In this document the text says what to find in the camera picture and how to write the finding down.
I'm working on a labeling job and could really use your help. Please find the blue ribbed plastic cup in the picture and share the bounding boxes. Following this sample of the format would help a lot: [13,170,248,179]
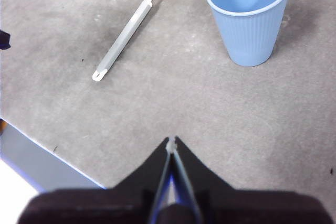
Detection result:
[205,0,293,67]

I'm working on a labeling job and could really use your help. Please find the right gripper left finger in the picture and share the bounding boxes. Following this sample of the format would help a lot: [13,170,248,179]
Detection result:
[112,136,173,224]

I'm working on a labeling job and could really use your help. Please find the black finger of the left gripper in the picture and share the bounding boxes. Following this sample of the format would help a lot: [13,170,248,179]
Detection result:
[0,29,12,50]

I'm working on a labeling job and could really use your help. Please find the cup brush with sponge head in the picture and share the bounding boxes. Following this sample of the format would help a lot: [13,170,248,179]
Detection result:
[92,0,188,82]

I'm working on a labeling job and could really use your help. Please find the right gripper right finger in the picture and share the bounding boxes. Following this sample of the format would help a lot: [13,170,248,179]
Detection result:
[172,136,235,224]

